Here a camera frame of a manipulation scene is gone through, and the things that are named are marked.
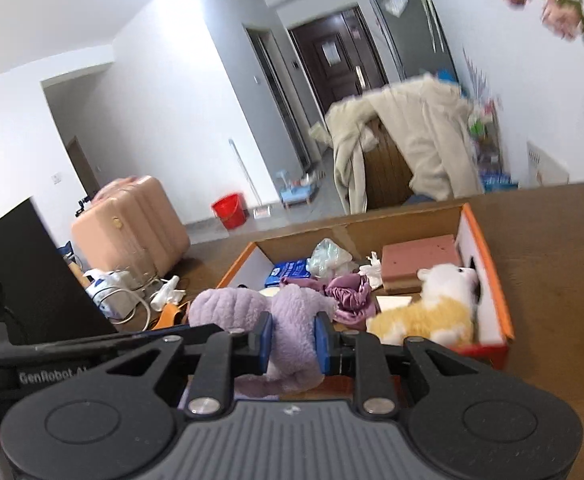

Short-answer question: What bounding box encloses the orange cardboard box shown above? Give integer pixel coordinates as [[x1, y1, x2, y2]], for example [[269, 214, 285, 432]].
[[218, 203, 514, 370]]

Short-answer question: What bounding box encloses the red bucket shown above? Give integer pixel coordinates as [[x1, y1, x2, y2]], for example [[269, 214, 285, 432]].
[[212, 193, 246, 231]]

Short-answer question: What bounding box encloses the iridescent plastic bag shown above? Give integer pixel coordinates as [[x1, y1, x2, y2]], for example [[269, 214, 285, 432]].
[[306, 238, 357, 280]]

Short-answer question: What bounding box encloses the white calendar board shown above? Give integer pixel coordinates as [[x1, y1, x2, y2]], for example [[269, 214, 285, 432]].
[[526, 141, 570, 188]]

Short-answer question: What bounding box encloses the brown wooden chair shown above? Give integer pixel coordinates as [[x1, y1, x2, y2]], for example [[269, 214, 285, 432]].
[[364, 118, 414, 210]]

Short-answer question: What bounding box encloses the pink suitcase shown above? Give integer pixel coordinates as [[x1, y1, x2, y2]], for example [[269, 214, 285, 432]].
[[71, 176, 190, 278]]

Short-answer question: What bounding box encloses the beige coat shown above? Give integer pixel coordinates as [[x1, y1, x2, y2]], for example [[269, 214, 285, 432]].
[[309, 74, 484, 214]]

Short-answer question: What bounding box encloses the blue tissue pack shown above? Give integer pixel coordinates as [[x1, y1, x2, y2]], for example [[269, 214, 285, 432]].
[[264, 259, 312, 288]]

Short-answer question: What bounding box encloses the grey refrigerator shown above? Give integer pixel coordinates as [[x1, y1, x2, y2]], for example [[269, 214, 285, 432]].
[[370, 0, 458, 82]]

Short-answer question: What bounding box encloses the mop with white handle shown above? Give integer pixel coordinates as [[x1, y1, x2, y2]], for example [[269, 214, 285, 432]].
[[228, 139, 271, 220]]

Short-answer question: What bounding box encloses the white tissue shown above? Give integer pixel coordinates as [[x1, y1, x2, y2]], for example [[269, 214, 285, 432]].
[[358, 252, 383, 290]]

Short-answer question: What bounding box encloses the white wedge sponge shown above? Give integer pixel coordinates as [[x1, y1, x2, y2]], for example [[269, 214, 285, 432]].
[[376, 295, 412, 312]]

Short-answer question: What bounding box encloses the dark entrance door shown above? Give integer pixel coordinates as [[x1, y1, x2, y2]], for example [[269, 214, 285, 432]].
[[289, 6, 388, 115]]

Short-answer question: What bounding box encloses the white yellow plush toy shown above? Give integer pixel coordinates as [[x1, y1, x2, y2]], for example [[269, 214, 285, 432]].
[[366, 263, 478, 348]]

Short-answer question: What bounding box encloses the small blue stool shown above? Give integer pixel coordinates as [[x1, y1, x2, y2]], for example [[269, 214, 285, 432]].
[[277, 170, 318, 209]]

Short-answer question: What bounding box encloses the purple satin scrunchie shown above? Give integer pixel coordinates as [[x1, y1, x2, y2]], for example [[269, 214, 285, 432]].
[[280, 273, 380, 330]]

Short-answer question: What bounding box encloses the white charger with cables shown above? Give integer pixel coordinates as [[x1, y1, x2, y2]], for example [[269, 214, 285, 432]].
[[82, 269, 186, 330]]

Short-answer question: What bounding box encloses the orange strap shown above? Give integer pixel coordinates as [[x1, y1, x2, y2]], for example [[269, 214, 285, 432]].
[[151, 300, 192, 331]]

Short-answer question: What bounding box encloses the lilac towel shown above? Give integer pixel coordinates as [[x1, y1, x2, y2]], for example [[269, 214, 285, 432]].
[[188, 284, 338, 399]]

